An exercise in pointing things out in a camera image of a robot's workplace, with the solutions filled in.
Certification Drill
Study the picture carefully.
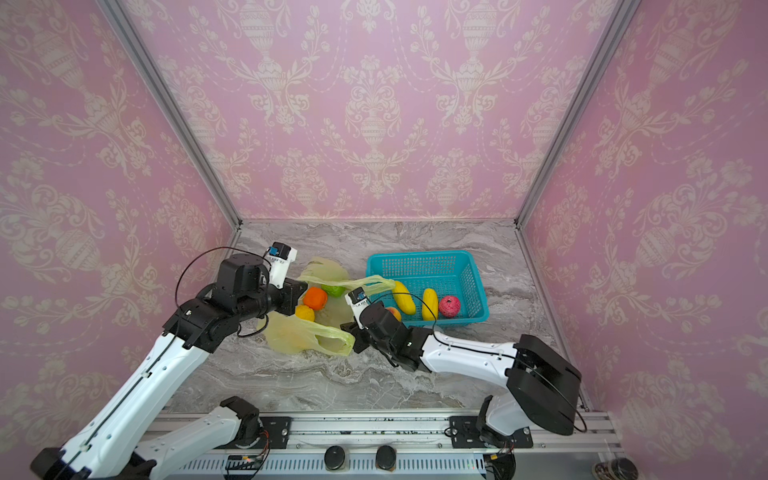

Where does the aluminium frame post right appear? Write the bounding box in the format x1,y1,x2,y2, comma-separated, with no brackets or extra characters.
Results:
516,0,641,230

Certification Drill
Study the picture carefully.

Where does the circuit board with wires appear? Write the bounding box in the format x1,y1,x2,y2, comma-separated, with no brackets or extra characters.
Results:
224,455,266,473

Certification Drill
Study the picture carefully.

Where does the yellow toy banana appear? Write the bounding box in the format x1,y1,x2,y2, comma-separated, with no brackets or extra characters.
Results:
422,288,439,322

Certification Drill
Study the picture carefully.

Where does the yellow-green plastic bag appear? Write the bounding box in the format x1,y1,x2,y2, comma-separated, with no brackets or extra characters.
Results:
264,257,395,356

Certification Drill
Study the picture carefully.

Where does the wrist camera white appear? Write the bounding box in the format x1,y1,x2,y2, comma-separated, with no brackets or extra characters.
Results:
345,287,371,330
265,242,297,289

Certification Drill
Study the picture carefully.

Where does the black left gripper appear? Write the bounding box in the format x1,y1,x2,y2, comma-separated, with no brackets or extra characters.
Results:
237,276,311,322

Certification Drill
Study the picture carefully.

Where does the orange toy fruit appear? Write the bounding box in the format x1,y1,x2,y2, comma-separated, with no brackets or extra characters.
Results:
302,287,329,311

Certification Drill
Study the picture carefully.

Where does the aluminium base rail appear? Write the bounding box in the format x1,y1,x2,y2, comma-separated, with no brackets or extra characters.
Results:
169,409,624,479

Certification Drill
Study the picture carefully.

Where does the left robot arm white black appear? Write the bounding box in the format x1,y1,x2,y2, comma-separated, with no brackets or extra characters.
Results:
30,242,308,479

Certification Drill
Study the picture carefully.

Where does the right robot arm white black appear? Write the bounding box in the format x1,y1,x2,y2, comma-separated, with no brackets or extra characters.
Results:
342,292,586,448

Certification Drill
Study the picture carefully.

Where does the black knob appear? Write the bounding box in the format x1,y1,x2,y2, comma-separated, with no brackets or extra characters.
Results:
323,445,347,471
375,445,397,471

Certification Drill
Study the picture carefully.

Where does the yellow toy corn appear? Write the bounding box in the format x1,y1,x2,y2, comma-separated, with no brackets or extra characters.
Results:
392,281,416,316

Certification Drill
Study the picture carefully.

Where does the pink toy fruit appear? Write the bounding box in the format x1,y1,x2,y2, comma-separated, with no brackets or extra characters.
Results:
438,295,462,319

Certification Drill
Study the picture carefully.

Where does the black knob left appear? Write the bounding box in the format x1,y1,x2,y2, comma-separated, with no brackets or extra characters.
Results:
323,445,347,471

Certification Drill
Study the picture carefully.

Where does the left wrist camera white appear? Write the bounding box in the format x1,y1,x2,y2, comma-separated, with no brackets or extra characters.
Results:
265,242,297,289

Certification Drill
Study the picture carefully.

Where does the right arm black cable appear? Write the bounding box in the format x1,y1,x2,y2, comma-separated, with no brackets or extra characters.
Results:
371,291,589,434

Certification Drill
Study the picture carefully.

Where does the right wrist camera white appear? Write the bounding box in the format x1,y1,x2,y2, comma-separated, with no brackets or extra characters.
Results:
345,287,371,330

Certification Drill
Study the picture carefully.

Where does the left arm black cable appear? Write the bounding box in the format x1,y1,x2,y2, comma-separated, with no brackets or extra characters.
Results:
174,246,271,338

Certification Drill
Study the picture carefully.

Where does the aluminium frame post left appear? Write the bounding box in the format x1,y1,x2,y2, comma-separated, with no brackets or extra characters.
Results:
96,0,242,231

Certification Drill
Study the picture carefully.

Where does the yellow toy lemon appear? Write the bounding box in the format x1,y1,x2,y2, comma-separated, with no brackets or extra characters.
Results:
295,304,316,322

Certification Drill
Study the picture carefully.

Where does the dark jar bottom right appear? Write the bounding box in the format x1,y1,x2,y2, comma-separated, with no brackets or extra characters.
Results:
592,458,639,480

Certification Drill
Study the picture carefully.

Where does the aluminium frame post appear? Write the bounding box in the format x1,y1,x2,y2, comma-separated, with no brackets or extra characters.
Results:
96,0,242,231
516,0,641,230

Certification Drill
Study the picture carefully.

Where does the teal plastic basket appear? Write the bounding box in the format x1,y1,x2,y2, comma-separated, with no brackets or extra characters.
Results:
366,250,490,328

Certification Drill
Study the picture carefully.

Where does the black knob right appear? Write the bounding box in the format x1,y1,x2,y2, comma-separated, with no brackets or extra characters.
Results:
375,445,397,471

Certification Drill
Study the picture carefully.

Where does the green toy fruit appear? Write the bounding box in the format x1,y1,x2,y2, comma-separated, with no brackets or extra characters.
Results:
321,285,346,298

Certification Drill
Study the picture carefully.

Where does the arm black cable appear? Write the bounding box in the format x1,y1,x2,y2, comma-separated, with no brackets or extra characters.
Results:
371,291,589,434
174,246,271,338

